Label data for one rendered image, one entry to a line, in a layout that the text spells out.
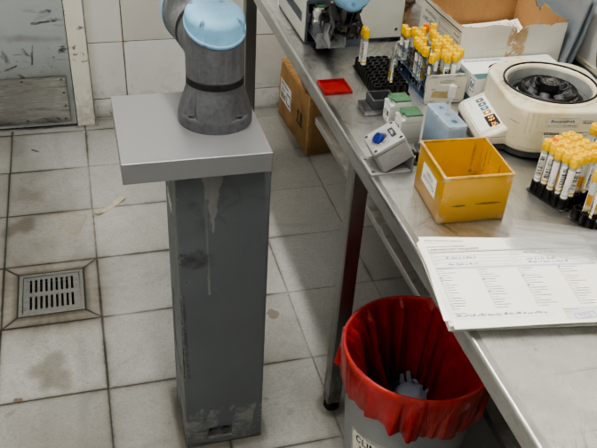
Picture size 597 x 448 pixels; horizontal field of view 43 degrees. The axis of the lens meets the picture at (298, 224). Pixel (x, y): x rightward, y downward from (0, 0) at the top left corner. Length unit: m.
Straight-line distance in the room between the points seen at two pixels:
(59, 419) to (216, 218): 0.85
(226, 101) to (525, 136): 0.61
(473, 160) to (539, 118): 0.18
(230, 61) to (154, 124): 0.21
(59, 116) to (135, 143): 1.98
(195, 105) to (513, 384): 0.81
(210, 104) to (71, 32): 1.85
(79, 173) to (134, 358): 1.06
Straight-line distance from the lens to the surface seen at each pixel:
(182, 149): 1.49
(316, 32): 2.04
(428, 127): 1.60
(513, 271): 1.32
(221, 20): 1.48
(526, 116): 1.62
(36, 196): 3.07
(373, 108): 1.73
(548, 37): 2.00
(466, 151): 1.50
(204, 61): 1.49
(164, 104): 1.66
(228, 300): 1.76
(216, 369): 1.91
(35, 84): 3.42
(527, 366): 1.18
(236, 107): 1.55
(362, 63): 1.91
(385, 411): 1.72
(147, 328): 2.43
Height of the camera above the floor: 1.68
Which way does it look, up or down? 36 degrees down
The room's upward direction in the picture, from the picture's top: 4 degrees clockwise
